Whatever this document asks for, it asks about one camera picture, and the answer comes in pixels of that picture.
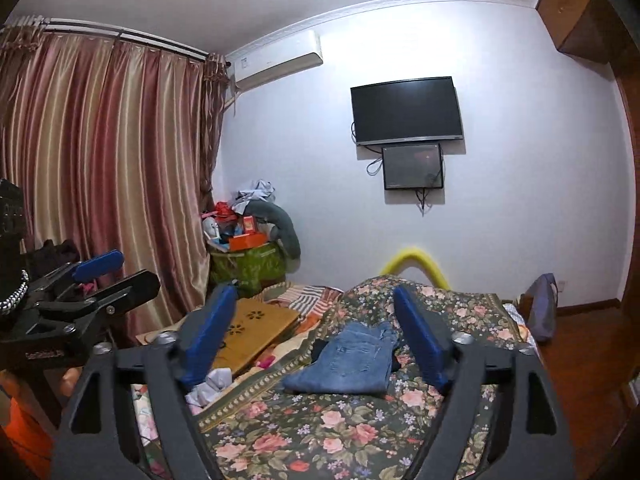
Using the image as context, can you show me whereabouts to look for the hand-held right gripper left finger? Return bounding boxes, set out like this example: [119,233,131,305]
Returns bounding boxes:
[52,282,239,480]

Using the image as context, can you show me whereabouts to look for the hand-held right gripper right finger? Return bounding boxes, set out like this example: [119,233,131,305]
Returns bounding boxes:
[392,285,576,480]

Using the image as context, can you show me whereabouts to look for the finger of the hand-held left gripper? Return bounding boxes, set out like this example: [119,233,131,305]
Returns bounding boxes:
[37,269,162,322]
[31,249,126,297]

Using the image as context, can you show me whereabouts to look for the blue denim pants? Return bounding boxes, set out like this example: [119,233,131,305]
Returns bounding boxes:
[282,321,401,395]

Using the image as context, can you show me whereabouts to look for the wooden lap board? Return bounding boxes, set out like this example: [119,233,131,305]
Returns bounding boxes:
[212,298,300,377]

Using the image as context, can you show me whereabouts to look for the white crumpled cloth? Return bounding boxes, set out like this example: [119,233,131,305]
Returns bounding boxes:
[186,367,234,407]

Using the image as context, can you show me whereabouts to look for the yellow foam tube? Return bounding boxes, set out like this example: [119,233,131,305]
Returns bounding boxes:
[380,246,449,290]

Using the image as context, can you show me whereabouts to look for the green patterned storage box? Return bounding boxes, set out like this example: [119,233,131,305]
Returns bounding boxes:
[209,242,286,297]

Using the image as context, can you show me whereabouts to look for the orange container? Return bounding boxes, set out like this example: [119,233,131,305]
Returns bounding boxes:
[0,369,57,477]

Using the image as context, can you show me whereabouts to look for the orange flat box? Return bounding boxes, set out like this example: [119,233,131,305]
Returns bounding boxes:
[229,232,269,253]

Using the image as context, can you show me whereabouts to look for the striped reddish curtain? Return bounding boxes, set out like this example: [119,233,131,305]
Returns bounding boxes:
[0,25,232,346]

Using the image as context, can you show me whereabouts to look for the orange striped quilt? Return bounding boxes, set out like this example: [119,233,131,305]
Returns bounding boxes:
[250,283,347,361]

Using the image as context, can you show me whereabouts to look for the dark floral blanket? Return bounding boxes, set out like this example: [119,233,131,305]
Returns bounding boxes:
[197,276,527,480]

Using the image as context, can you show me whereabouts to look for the grey blue bag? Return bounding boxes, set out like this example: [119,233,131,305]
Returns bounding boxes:
[520,273,559,344]

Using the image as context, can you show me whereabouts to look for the grey plush pillow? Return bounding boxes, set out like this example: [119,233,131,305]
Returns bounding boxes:
[244,199,302,262]

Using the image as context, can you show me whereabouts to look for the white air conditioner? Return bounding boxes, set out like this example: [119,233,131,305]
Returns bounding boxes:
[227,30,324,92]

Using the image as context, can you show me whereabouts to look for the brown wooden wardrobe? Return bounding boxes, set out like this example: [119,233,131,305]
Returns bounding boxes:
[536,0,640,407]

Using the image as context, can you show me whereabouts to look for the black screen cable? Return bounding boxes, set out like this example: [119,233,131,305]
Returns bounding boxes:
[416,187,437,217]

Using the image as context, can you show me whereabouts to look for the small black wall screen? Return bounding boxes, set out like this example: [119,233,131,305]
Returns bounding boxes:
[381,143,446,191]

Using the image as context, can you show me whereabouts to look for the black wall television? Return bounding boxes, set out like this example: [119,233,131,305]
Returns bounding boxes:
[350,76,464,147]

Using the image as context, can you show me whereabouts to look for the curtain rail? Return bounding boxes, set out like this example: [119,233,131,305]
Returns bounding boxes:
[0,16,211,59]

